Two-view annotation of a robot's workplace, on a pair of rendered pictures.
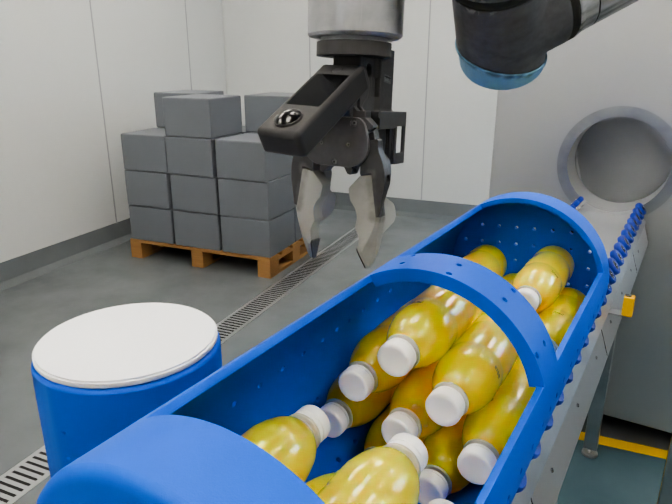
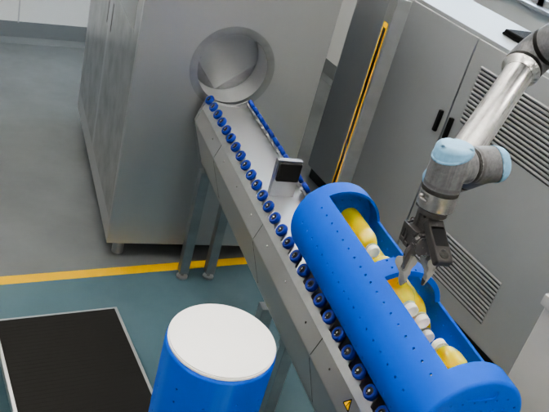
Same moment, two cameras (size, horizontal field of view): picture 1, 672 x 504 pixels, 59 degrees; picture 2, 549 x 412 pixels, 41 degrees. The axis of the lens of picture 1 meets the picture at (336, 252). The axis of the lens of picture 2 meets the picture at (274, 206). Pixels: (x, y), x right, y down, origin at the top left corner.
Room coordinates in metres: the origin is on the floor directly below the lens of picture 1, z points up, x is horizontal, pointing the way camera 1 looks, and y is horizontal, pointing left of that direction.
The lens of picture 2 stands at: (0.05, 1.52, 2.23)
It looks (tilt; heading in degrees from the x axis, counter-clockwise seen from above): 29 degrees down; 303
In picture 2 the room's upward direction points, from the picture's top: 16 degrees clockwise
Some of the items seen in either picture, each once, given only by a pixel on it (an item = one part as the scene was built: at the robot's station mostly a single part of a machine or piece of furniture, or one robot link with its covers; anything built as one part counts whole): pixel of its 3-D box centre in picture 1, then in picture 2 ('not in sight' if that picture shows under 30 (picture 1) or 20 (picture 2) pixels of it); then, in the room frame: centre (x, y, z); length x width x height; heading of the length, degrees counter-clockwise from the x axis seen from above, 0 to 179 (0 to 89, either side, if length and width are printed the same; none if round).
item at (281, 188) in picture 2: not in sight; (285, 178); (1.36, -0.55, 1.00); 0.10 x 0.04 x 0.15; 59
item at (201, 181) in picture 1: (223, 176); not in sight; (4.41, 0.85, 0.59); 1.20 x 0.80 x 1.19; 67
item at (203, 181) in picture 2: not in sight; (193, 226); (2.00, -0.86, 0.31); 0.06 x 0.06 x 0.63; 59
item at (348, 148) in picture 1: (355, 108); (425, 228); (0.60, -0.02, 1.41); 0.09 x 0.08 x 0.12; 148
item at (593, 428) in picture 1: (600, 382); (220, 226); (1.93, -0.98, 0.31); 0.06 x 0.06 x 0.63; 59
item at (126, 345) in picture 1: (128, 339); (222, 340); (0.85, 0.33, 1.03); 0.28 x 0.28 x 0.01
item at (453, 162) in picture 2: not in sight; (448, 167); (0.60, -0.02, 1.58); 0.10 x 0.09 x 0.12; 68
